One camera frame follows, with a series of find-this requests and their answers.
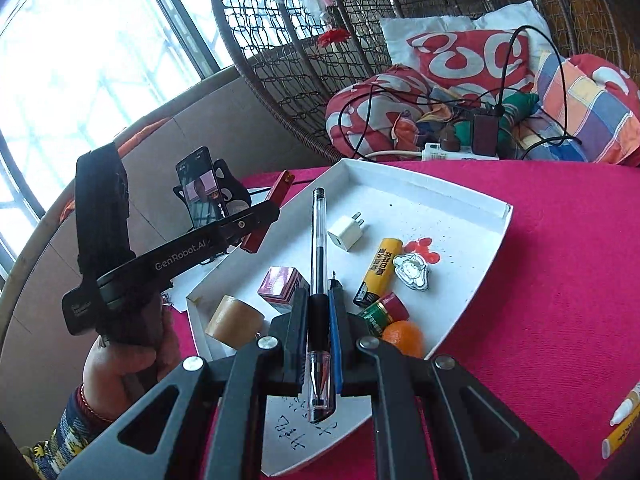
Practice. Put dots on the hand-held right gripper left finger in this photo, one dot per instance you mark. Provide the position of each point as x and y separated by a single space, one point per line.
295 340

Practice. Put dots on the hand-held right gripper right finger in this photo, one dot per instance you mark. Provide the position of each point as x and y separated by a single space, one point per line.
336 350

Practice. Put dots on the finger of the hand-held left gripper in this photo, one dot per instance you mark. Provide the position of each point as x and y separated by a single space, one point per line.
210 245

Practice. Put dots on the brown packing tape roll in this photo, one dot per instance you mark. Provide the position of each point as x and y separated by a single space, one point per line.
232 320

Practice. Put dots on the yellow lighter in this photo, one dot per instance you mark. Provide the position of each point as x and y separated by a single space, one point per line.
377 270

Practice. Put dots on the clear black pen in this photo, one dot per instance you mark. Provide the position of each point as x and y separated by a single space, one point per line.
318 240

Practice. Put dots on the white cartoon figure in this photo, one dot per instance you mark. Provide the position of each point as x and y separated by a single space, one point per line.
412 272

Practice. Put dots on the white cardboard tray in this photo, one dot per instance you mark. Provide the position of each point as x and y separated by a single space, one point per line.
440 210

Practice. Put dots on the person's left forearm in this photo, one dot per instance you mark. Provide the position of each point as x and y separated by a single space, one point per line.
70 440

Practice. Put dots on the person's left hand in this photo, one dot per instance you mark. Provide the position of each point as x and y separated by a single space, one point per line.
110 370

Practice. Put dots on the pink cube box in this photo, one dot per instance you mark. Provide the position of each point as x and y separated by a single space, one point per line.
280 285

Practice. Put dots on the green red small bottle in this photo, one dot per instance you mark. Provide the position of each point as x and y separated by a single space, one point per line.
382 312

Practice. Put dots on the smartphone on black stand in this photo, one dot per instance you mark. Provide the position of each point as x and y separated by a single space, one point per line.
232 185

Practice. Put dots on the small tangerine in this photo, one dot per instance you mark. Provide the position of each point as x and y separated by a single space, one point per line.
402 337

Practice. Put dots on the white charger plug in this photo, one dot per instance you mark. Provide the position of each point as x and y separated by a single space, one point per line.
346 232

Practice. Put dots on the brown cardboard sheet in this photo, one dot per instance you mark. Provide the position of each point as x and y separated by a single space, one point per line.
210 125

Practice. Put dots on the window with metal grille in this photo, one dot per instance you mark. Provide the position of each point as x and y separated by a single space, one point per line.
100 60

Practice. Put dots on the red white rolled blanket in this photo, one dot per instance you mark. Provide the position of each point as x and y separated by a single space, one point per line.
380 105

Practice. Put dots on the wicker hanging chair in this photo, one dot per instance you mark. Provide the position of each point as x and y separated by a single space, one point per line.
280 35

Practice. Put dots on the white power strip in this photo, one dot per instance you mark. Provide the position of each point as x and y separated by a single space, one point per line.
450 154

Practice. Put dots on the red flower ornament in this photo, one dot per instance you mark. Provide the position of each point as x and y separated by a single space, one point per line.
332 37

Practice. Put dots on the dark power adapter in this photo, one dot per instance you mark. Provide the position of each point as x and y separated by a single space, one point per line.
485 135

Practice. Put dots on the white orange tube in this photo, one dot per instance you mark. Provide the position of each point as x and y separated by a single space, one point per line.
627 402

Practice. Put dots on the green cloth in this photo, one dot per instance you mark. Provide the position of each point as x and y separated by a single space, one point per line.
520 107

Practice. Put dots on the white pillow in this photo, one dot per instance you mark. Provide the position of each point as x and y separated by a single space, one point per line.
425 27

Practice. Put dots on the square red white cushion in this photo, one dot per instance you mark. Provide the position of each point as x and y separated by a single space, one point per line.
465 60

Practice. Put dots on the striped colourful cushion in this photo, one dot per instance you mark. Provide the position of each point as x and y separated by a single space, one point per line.
590 110

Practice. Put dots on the round red white cushion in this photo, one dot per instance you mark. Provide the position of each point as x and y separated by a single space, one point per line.
615 75

